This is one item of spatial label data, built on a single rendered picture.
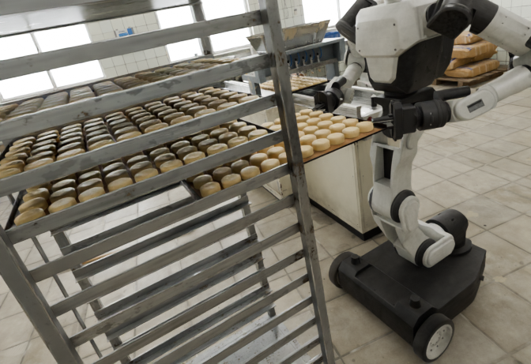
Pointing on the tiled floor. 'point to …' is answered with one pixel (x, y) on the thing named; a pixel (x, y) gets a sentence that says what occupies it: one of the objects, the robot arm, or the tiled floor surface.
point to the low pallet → (470, 78)
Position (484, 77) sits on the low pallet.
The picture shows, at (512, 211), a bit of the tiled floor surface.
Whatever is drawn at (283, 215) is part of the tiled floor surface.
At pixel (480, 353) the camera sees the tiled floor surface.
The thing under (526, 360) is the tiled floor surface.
